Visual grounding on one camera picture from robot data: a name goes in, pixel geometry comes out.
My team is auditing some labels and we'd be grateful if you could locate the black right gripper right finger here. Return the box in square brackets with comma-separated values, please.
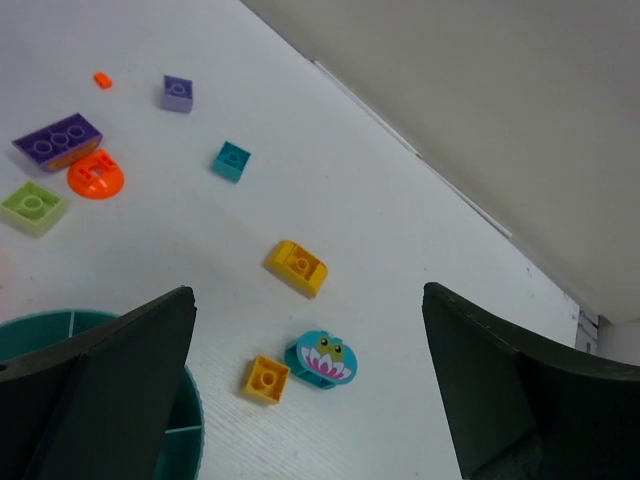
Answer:
[422, 282, 639, 479]

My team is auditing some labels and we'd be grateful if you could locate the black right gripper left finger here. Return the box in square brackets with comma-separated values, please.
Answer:
[1, 286, 196, 479]

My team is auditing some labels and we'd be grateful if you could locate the lime green square lego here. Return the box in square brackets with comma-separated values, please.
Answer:
[1, 181, 67, 237]

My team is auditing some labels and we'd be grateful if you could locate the orange round dome lego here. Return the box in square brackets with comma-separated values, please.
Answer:
[67, 149, 125, 200]

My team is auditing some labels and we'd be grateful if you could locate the dark purple long lego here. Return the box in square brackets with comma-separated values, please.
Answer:
[12, 113, 103, 172]

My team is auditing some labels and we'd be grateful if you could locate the light purple square lego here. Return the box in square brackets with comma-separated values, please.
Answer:
[161, 75, 193, 114]

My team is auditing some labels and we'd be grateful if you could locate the teal round divided container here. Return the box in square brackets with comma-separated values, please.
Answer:
[1, 309, 205, 480]

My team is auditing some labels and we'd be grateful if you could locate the yellow square lego brick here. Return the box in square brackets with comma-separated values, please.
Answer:
[242, 355, 290, 405]

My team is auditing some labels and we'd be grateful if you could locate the teal frog lotus lego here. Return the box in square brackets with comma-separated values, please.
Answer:
[284, 330, 358, 390]

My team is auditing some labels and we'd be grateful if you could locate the yellow curved lego brick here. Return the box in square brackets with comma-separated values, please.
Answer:
[264, 240, 328, 298]

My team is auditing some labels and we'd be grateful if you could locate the teal square lego brick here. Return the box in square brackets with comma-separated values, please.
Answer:
[211, 141, 251, 183]

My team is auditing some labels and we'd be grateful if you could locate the tiny orange lego piece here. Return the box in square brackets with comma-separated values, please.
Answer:
[93, 72, 113, 90]

